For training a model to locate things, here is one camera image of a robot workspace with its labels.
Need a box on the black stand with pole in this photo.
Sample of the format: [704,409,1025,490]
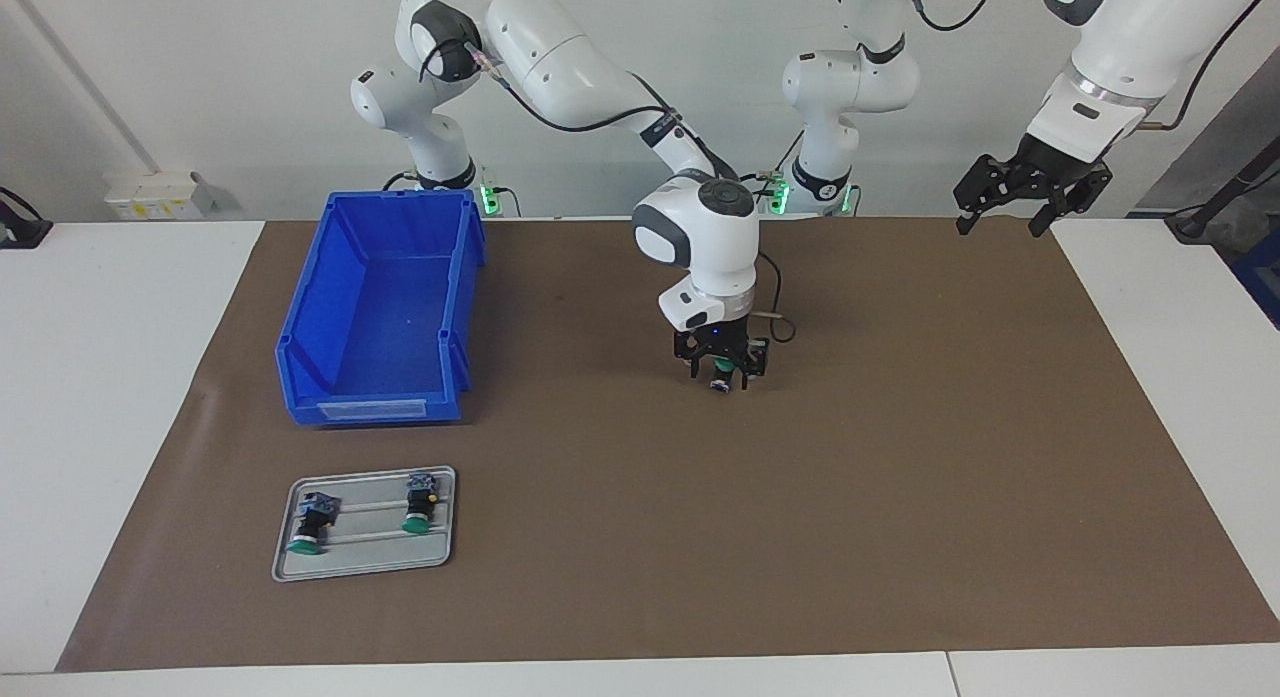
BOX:
[1165,137,1280,243]

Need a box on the white power strip box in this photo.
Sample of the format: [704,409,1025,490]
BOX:
[105,170,238,221]

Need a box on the grey metal tray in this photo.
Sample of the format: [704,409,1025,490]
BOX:
[271,465,458,584]

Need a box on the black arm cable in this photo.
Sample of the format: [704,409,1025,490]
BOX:
[420,37,798,346]
[903,0,1271,130]

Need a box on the blue plastic storage bin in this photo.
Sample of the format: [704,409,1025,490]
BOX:
[275,189,489,428]

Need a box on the black base cable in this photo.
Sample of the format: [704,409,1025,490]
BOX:
[712,127,801,216]

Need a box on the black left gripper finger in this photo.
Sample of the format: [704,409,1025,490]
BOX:
[952,157,1008,236]
[1030,170,1115,238]

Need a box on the black clamp mount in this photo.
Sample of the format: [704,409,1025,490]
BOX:
[0,185,53,250]

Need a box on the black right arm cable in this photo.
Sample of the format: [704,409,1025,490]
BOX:
[420,37,798,346]

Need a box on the blue crate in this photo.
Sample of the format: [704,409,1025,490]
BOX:
[1232,227,1280,330]

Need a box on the black right arm cable strap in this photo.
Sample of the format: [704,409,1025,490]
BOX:
[640,110,689,150]

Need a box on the brown table mat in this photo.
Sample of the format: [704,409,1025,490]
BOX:
[55,215,1280,673]

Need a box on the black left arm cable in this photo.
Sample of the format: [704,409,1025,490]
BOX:
[903,0,1271,130]

